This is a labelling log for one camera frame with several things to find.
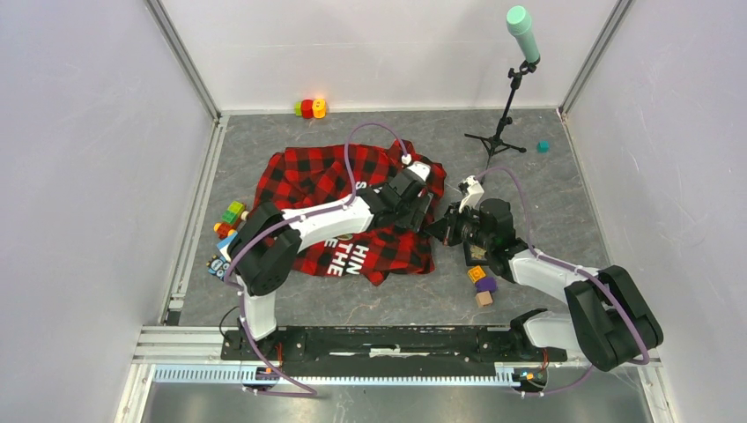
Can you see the yellow toy brick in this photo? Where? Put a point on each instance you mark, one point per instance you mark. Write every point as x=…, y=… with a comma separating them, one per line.
x=476, y=273

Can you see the purple toy brick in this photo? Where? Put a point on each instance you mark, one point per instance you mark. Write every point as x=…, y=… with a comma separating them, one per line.
x=486, y=284

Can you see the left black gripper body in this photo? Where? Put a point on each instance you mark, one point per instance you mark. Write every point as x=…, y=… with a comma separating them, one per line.
x=409, y=216

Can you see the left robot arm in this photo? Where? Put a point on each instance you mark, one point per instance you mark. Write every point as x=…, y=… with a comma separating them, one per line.
x=263, y=251

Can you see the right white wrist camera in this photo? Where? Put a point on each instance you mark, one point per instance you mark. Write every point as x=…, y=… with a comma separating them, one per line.
x=472, y=192

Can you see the red black plaid shirt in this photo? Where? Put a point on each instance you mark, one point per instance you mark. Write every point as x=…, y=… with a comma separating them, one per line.
x=321, y=188

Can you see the black tripod mic stand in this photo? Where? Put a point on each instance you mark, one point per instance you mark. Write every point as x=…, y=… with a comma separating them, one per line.
x=494, y=144

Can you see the black square frame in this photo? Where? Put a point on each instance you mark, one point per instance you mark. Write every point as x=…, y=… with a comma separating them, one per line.
x=468, y=262

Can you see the green toy brick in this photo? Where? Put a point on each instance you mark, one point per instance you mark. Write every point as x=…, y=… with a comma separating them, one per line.
x=233, y=213

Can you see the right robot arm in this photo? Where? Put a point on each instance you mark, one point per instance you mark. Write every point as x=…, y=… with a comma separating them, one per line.
x=607, y=319

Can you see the orange red toy brick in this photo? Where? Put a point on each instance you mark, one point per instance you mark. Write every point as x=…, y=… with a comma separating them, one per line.
x=223, y=230

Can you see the teal small cube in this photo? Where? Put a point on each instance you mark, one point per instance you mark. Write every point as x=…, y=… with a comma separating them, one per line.
x=543, y=146

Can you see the white blue toy brick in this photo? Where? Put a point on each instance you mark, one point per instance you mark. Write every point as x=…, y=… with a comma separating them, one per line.
x=223, y=247

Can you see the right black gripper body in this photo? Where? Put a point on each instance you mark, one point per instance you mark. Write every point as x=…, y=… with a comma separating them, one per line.
x=462, y=226

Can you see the mint green microphone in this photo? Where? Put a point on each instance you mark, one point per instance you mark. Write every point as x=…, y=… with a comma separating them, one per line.
x=519, y=25

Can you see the owl toy block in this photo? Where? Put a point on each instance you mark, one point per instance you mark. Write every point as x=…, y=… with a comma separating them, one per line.
x=218, y=266

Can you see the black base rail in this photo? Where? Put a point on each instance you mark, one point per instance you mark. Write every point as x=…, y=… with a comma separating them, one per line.
x=400, y=351

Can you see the wooden cube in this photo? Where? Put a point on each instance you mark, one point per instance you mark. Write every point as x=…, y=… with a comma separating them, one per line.
x=484, y=299

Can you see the red cylinder block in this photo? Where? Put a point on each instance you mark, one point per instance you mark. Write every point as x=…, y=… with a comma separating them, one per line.
x=307, y=108

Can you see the gold brooch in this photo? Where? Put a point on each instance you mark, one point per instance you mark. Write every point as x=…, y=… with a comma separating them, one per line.
x=476, y=254

